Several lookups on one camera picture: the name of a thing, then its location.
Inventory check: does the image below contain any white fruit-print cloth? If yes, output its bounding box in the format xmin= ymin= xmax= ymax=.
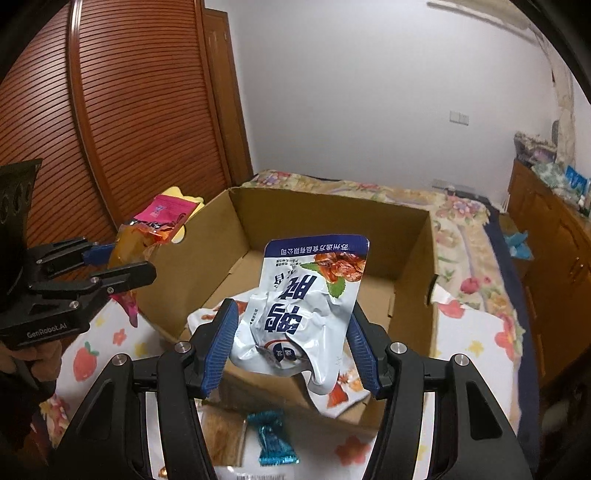
xmin=38 ymin=285 xmax=516 ymax=480

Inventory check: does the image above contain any red-brown louvered wardrobe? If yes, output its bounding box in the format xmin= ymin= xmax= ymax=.
xmin=1 ymin=1 xmax=253 ymax=246

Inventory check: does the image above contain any white blue snack pouch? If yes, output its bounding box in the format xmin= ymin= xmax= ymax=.
xmin=229 ymin=234 xmax=370 ymax=395

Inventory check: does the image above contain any brown cardboard box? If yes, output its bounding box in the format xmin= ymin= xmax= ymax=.
xmin=138 ymin=188 xmax=435 ymax=436

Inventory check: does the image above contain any white wall switch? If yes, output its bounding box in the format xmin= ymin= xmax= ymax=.
xmin=449 ymin=111 xmax=470 ymax=126

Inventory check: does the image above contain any teal candy wrapper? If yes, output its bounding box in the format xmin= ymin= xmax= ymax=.
xmin=247 ymin=410 xmax=300 ymax=467

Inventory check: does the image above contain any pink chicken snack packet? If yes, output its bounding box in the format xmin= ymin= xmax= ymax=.
xmin=108 ymin=193 xmax=199 ymax=328

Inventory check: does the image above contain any orange silver snack pouch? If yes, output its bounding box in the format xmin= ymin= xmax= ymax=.
xmin=187 ymin=287 xmax=259 ymax=345

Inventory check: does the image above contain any wall air conditioner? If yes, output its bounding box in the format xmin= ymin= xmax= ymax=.
xmin=426 ymin=0 xmax=541 ymax=42

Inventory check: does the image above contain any dark blue blanket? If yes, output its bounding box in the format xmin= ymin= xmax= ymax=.
xmin=482 ymin=204 xmax=541 ymax=471

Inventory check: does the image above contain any beige curtain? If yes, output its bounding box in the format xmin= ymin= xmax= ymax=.
xmin=541 ymin=39 xmax=576 ymax=167

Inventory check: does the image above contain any yellow plush toy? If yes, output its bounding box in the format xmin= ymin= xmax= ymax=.
xmin=161 ymin=186 xmax=204 ymax=244

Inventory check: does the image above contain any white orange snack packet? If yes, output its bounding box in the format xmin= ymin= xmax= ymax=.
xmin=308 ymin=352 xmax=370 ymax=418

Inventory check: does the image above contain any clear brown biscuit packet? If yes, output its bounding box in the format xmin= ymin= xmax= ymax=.
xmin=198 ymin=405 xmax=247 ymax=467

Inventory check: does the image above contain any wooden sideboard cabinet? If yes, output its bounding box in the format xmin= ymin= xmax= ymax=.
xmin=508 ymin=160 xmax=590 ymax=387

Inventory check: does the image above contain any person's left hand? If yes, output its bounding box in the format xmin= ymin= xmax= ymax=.
xmin=0 ymin=341 xmax=62 ymax=382

